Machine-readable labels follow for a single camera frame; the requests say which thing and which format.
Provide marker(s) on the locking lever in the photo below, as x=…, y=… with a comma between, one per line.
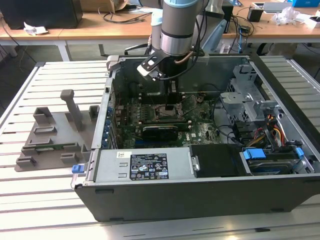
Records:
x=151, y=100

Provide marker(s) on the coin battery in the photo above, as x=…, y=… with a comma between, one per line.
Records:
x=200, y=99

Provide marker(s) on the blue box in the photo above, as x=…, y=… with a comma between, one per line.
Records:
x=306, y=3

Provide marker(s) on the black and grey PC case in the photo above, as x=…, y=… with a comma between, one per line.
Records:
x=200, y=200

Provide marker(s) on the grey parts rack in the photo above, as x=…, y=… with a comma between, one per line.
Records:
x=65, y=130

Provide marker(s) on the CPU socket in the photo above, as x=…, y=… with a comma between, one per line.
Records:
x=160, y=110

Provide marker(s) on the blue plastic clip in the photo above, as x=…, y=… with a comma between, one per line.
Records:
x=299, y=151

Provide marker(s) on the blue disk carrier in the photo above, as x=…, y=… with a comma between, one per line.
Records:
x=253, y=154

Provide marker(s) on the hard disk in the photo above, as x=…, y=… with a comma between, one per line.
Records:
x=267, y=165

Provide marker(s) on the long wooden desk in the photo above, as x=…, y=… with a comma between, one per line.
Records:
x=112, y=35

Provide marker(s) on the blue card retainer clip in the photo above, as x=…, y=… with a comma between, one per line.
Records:
x=107, y=122
x=105, y=144
x=105, y=137
x=106, y=129

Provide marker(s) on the green motherboard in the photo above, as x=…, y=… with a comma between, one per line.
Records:
x=202, y=123

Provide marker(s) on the white box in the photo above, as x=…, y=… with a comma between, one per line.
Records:
x=303, y=20

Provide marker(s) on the metal drive cage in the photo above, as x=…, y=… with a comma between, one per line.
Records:
x=237, y=98

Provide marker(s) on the grey power supply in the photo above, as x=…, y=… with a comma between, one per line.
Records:
x=110, y=165

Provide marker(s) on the black desktop computer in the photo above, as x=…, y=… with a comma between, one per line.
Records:
x=45, y=12

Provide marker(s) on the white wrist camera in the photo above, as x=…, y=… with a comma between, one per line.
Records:
x=147, y=66

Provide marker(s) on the black speaker box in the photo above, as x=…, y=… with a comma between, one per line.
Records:
x=230, y=15

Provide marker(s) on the crumpled white paper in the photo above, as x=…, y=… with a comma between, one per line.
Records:
x=35, y=29

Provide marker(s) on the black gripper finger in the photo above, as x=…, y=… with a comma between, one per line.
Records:
x=168, y=97
x=176, y=95

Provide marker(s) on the cardboard box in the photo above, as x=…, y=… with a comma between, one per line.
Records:
x=100, y=5

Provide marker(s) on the small black cube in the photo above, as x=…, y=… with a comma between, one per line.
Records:
x=255, y=15

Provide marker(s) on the blue case latch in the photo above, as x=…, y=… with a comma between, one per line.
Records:
x=77, y=169

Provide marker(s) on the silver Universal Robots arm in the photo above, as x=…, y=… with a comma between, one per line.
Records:
x=177, y=30

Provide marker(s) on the green RAM stick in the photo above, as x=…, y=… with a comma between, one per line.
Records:
x=57, y=146

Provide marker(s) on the black graphics card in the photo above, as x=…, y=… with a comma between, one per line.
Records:
x=160, y=133

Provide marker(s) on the clear plastic bag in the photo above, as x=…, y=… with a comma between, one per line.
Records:
x=285, y=16

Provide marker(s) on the grey tray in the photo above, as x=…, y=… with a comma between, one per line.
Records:
x=277, y=7

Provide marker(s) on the black plastic shroud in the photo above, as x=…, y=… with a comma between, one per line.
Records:
x=215, y=160

